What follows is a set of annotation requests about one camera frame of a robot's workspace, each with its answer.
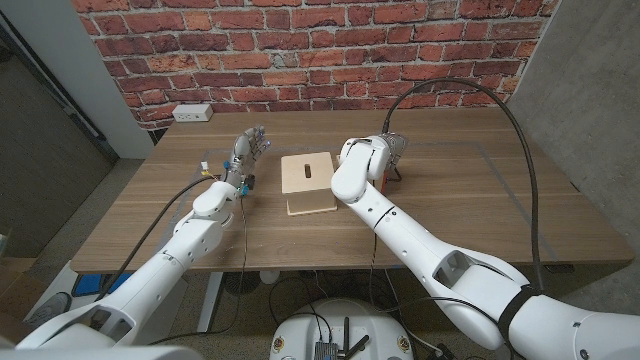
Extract white table leg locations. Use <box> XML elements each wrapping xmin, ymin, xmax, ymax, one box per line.
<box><xmin>197</xmin><ymin>271</ymin><xmax>225</xmax><ymax>336</ymax></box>

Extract white floor cable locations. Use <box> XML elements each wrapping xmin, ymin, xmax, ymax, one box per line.
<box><xmin>383</xmin><ymin>268</ymin><xmax>444</xmax><ymax>357</ymax></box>

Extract black round floor fan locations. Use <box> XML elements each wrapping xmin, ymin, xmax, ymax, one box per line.
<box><xmin>223</xmin><ymin>271</ymin><xmax>261</xmax><ymax>296</ymax></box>

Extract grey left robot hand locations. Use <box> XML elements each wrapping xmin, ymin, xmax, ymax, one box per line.
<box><xmin>221</xmin><ymin>124</ymin><xmax>271</xmax><ymax>189</ymax></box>

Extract wooden box with slotted lid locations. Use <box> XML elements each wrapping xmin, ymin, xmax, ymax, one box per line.
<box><xmin>280</xmin><ymin>151</ymin><xmax>339</xmax><ymax>217</ymax></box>

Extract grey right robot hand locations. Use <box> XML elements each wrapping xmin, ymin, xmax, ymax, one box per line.
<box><xmin>379</xmin><ymin>132</ymin><xmax>409</xmax><ymax>171</ymax></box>

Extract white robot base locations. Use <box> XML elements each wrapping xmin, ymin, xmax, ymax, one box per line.
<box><xmin>268</xmin><ymin>298</ymin><xmax>415</xmax><ymax>360</ymax></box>

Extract grey sneaker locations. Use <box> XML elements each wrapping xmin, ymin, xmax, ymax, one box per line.
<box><xmin>24</xmin><ymin>292</ymin><xmax>74</xmax><ymax>329</ymax></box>

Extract wooden drawer with red front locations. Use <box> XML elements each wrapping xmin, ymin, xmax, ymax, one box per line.
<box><xmin>335</xmin><ymin>154</ymin><xmax>404</xmax><ymax>195</ymax></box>

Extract white power outlet strip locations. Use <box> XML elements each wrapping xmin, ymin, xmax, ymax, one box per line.
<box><xmin>171</xmin><ymin>103</ymin><xmax>214</xmax><ymax>124</ymax></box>

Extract blue floor object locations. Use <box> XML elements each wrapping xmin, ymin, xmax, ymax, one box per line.
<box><xmin>72</xmin><ymin>272</ymin><xmax>131</xmax><ymax>297</ymax></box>

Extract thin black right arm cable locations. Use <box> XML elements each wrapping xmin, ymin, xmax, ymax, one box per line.
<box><xmin>368</xmin><ymin>232</ymin><xmax>521</xmax><ymax>360</ymax></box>

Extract white robot chest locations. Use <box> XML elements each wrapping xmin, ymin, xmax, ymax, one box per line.
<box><xmin>0</xmin><ymin>344</ymin><xmax>204</xmax><ymax>360</ymax></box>

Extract red brick printed backdrop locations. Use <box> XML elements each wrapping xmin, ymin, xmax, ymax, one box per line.
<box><xmin>71</xmin><ymin>0</ymin><xmax>561</xmax><ymax>131</ymax></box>

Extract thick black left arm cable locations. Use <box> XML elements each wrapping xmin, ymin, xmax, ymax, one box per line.
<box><xmin>94</xmin><ymin>174</ymin><xmax>221</xmax><ymax>301</ymax></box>

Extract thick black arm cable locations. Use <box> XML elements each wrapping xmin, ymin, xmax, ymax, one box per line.
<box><xmin>94</xmin><ymin>174</ymin><xmax>221</xmax><ymax>301</ymax></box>
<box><xmin>381</xmin><ymin>77</ymin><xmax>546</xmax><ymax>294</ymax></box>

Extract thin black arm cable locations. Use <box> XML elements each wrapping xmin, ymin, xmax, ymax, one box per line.
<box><xmin>368</xmin><ymin>232</ymin><xmax>521</xmax><ymax>360</ymax></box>
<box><xmin>149</xmin><ymin>192</ymin><xmax>250</xmax><ymax>346</ymax></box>

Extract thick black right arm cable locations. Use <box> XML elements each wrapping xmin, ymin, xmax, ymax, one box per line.
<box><xmin>381</xmin><ymin>77</ymin><xmax>546</xmax><ymax>294</ymax></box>

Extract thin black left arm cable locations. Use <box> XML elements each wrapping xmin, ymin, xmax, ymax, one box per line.
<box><xmin>149</xmin><ymin>192</ymin><xmax>250</xmax><ymax>346</ymax></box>

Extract black electronics box with antennas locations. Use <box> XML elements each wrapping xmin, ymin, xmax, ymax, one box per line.
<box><xmin>313</xmin><ymin>315</ymin><xmax>371</xmax><ymax>360</ymax></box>

